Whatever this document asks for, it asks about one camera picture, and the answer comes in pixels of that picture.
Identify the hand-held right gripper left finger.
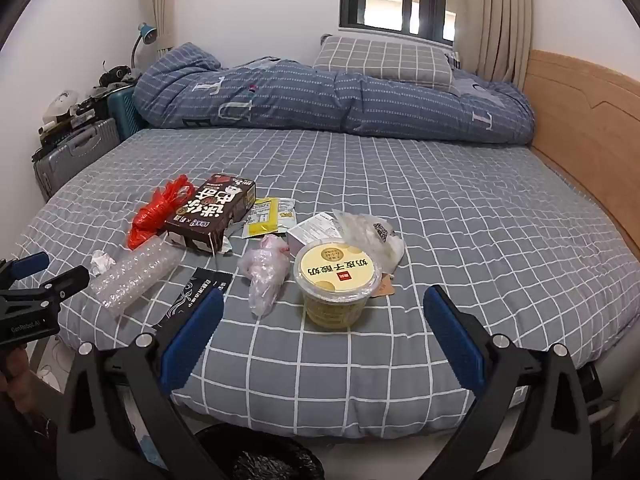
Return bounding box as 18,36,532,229
56,287,226,480

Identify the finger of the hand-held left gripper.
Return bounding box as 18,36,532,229
0,266,92,313
0,252,51,283

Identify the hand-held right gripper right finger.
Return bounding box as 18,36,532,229
423,285,595,480

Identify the clear plastic bag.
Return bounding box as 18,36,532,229
237,234,292,317

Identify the red plastic bag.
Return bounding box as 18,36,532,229
127,175,196,250

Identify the black trash bin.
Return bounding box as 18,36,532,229
192,422,326,480

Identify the brown snack box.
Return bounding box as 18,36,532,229
165,174,257,253

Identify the yellow snack packet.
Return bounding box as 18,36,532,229
242,197,297,237

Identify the white cardboard box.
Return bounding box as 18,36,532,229
287,212,346,251

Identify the person's left hand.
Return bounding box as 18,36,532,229
0,347,32,413

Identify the white crumpled tissue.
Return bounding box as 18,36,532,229
90,251,117,276

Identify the black paper packet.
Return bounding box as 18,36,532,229
150,266,233,333

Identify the brown paper tag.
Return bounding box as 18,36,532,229
372,272,396,298

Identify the grey suitcase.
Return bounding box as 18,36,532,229
32,119,121,201

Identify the grey checked bed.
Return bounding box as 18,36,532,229
12,127,640,428

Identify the clear plastic wrapper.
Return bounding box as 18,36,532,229
332,209,406,273

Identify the yellow yogurt cup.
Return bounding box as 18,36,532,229
293,240,385,328

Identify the dark clutter pile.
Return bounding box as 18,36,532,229
37,100,108,148

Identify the white rounded object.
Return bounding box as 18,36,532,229
42,90,80,123

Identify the teal suitcase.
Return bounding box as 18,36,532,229
106,85,146,138

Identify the black bag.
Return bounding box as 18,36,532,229
97,62,138,88

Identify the wooden headboard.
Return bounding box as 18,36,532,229
520,50,640,261

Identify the blue desk lamp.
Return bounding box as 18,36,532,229
131,22,157,68

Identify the blue striped duvet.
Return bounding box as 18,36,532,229
136,42,536,147

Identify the beige curtain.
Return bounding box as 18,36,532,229
150,0,183,61
475,0,533,86

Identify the grey checked pillow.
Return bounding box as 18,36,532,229
313,35,453,91

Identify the dark framed window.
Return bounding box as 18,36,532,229
339,0,461,43

